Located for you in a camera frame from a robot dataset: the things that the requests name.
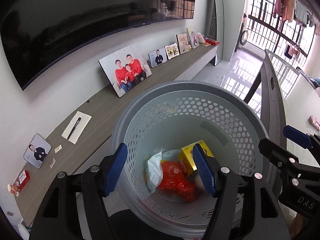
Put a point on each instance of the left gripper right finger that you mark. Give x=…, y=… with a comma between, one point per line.
x=245, y=207

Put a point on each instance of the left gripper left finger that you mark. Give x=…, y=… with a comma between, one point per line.
x=58, y=217

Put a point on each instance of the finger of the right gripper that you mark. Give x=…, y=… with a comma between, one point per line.
x=287, y=162
x=304, y=140

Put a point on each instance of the yellow cardboard box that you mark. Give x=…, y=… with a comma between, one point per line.
x=185, y=157

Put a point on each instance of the red plastic bag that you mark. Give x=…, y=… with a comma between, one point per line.
x=175, y=181

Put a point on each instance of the light blue snack packet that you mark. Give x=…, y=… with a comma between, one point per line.
x=154, y=172

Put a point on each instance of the grey perforated trash basket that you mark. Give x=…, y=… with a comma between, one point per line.
x=169, y=117

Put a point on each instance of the person's right hand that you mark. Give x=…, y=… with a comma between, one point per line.
x=296, y=225

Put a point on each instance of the pink snack wrapper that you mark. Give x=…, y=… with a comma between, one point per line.
x=314, y=122

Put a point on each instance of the red white small box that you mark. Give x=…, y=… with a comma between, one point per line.
x=19, y=183

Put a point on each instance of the rounded man portrait coaster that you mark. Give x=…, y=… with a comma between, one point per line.
x=37, y=151

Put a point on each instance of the black pen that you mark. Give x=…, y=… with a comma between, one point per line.
x=74, y=127

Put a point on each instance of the white notepad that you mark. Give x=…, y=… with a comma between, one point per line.
x=85, y=118

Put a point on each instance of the bicycle on balcony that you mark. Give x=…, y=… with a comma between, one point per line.
x=243, y=35

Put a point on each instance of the black window grille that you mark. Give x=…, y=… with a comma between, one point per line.
x=266, y=29

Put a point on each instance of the hanging laundry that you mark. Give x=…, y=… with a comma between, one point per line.
x=290, y=10

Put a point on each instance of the red packet on cabinet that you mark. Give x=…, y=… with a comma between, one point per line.
x=210, y=41

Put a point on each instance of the pink plush toy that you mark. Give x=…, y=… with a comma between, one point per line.
x=200, y=38

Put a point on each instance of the leaning floor mirror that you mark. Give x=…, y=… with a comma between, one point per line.
x=217, y=31

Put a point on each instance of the large black television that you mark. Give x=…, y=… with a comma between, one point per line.
x=35, y=34

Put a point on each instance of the large family photo frame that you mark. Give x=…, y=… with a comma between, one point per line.
x=125, y=68

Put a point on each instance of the child photo frame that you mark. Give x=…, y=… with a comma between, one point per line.
x=193, y=37

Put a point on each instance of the baby photo frame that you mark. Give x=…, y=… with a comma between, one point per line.
x=182, y=41

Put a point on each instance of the scalloped yellow photo frame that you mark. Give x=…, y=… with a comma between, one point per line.
x=172, y=51

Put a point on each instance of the man portrait photo frame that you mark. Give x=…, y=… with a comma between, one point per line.
x=157, y=57

